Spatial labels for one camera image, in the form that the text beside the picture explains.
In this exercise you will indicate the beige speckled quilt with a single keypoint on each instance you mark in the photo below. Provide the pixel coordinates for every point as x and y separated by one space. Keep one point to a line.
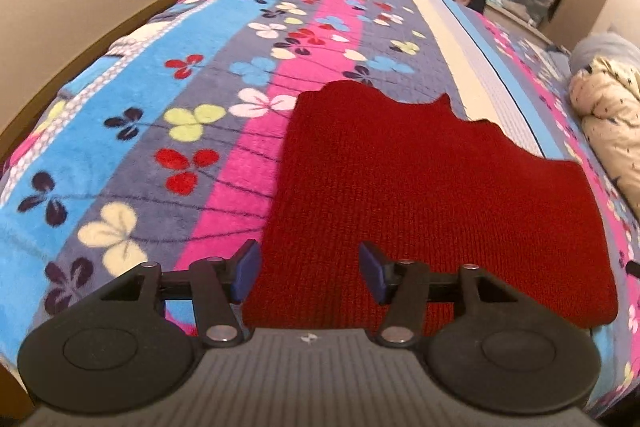
615 117

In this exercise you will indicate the dark cloth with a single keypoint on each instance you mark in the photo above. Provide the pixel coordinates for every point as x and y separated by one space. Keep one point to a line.
478 1

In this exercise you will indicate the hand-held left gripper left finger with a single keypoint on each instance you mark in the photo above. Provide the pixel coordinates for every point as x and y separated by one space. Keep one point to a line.
247 269

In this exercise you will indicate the floral fleece blanket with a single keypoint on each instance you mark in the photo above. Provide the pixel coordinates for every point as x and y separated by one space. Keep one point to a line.
150 72

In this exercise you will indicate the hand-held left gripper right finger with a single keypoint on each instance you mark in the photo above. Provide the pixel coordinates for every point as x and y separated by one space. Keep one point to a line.
372 272

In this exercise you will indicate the red knit sweater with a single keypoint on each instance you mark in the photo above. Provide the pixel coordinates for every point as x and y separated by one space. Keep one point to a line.
400 167

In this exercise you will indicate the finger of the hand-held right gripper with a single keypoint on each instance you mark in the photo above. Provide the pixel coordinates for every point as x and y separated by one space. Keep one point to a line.
634 268

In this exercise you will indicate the grey pillow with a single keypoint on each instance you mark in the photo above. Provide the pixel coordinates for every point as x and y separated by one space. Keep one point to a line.
600 47

